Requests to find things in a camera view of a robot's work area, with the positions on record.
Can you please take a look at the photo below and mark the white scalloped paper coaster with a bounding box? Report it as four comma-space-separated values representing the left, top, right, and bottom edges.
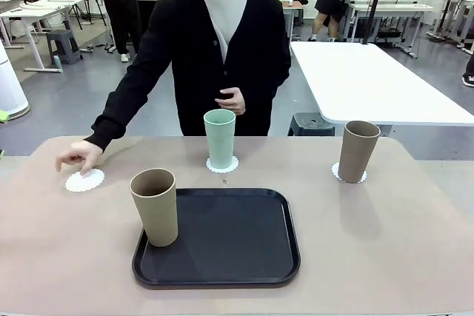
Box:
330, 162, 368, 185
205, 156, 239, 175
65, 168, 106, 193

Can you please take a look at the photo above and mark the mint green tall cup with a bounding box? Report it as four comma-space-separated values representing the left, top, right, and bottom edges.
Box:
203, 109, 237, 170

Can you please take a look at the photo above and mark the person's right forearm black sleeve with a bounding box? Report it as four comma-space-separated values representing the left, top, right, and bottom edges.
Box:
83, 73, 153, 152

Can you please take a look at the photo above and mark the person's left forearm black sleeve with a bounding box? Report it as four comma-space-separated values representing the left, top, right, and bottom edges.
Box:
238, 58, 293, 110

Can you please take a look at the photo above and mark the person's right hand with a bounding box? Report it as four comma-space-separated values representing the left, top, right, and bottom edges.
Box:
55, 140, 105, 178

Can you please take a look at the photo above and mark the person's left hand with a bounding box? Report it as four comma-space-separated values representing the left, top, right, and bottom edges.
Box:
214, 86, 247, 117

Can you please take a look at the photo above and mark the grey step stool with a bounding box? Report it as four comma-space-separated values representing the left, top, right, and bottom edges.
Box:
46, 30, 84, 66

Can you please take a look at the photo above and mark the white desk with metal legs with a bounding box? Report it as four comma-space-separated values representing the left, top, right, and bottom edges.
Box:
21, 0, 87, 32
0, 7, 72, 74

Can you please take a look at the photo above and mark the person in grey hoodie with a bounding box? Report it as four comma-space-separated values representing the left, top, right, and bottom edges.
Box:
85, 0, 141, 64

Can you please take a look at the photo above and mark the light tan tall cup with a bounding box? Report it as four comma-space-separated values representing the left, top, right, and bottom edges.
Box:
129, 169, 179, 249

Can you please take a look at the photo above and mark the black draped cabinet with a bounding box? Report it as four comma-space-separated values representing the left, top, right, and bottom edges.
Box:
133, 0, 166, 36

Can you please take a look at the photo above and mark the person in black cardigan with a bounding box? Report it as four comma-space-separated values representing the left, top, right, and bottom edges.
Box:
107, 0, 293, 138

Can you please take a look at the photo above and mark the black plastic tray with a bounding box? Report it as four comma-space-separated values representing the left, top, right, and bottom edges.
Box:
132, 188, 301, 289

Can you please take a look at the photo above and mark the dark grey plastic stool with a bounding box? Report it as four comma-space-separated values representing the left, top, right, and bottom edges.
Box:
287, 112, 336, 138

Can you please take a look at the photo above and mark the black vertical pole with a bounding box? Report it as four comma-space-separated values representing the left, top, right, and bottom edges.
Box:
361, 0, 390, 46

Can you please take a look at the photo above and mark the long white workbench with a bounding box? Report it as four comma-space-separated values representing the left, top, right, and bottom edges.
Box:
346, 2, 435, 60

